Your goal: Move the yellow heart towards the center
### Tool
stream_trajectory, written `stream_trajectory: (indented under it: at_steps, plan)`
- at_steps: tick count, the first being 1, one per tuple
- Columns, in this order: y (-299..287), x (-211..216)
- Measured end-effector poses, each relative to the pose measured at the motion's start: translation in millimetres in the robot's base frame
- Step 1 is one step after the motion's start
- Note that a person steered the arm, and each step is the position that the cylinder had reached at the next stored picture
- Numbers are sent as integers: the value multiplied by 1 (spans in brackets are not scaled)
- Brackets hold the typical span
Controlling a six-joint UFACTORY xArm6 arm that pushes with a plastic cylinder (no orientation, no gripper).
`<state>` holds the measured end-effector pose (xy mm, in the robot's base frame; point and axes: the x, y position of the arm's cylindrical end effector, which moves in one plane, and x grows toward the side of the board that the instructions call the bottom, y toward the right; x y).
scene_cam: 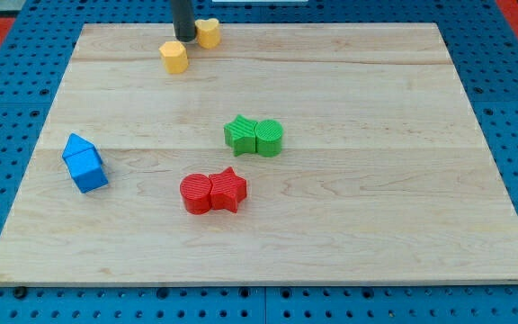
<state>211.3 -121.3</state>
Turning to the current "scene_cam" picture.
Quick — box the light wooden board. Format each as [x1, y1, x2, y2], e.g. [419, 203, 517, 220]
[0, 23, 518, 287]

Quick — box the yellow hexagon block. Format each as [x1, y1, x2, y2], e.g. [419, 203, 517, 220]
[159, 40, 189, 74]

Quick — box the green star block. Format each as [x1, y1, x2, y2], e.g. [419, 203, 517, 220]
[224, 114, 257, 156]

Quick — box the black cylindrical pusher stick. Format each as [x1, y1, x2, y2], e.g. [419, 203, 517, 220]
[170, 0, 196, 42]

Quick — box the red star block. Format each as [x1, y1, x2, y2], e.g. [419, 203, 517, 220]
[209, 166, 247, 213]

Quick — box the yellow heart block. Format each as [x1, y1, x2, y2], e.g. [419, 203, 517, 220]
[195, 18, 221, 50]

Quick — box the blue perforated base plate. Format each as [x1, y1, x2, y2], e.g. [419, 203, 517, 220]
[0, 0, 518, 323]

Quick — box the blue triangle block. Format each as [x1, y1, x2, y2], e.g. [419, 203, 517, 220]
[61, 133, 103, 165]

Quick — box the blue cube block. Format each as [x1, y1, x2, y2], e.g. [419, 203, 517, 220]
[64, 148, 108, 194]

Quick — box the green cylinder block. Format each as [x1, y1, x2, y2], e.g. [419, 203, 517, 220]
[255, 120, 283, 158]

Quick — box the red cylinder block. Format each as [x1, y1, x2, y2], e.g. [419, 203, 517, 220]
[180, 174, 212, 215]

